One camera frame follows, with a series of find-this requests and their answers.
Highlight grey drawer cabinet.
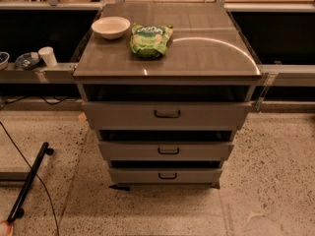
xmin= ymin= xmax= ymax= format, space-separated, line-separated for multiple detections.
xmin=72 ymin=1 xmax=264 ymax=191

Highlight grey top drawer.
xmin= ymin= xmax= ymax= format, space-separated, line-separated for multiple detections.
xmin=83 ymin=101 xmax=250 ymax=131

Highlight grey drawer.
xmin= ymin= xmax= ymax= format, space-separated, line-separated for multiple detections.
xmin=98 ymin=142 xmax=234 ymax=160
xmin=109 ymin=168 xmax=222 ymax=185
xmin=83 ymin=101 xmax=250 ymax=131

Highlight grey middle drawer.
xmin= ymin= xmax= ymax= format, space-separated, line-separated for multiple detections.
xmin=98 ymin=142 xmax=234 ymax=160

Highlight grey bottom drawer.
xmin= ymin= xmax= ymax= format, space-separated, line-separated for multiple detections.
xmin=109 ymin=168 xmax=222 ymax=185

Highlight green snack bag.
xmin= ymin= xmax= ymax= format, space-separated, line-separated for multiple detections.
xmin=130 ymin=24 xmax=173 ymax=59

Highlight white bowl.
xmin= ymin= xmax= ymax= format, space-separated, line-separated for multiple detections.
xmin=92 ymin=17 xmax=130 ymax=39

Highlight white paper cup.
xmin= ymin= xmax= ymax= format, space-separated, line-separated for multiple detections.
xmin=38 ymin=46 xmax=57 ymax=67

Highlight blue patterned dish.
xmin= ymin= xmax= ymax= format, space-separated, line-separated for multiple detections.
xmin=15 ymin=52 xmax=41 ymax=71

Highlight blue rimmed bowl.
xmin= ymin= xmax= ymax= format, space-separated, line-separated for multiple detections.
xmin=0 ymin=52 xmax=10 ymax=71

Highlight red white object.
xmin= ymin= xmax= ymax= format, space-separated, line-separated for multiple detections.
xmin=0 ymin=220 xmax=13 ymax=236

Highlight black floor cable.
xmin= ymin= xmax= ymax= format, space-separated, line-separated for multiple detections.
xmin=0 ymin=120 xmax=60 ymax=236

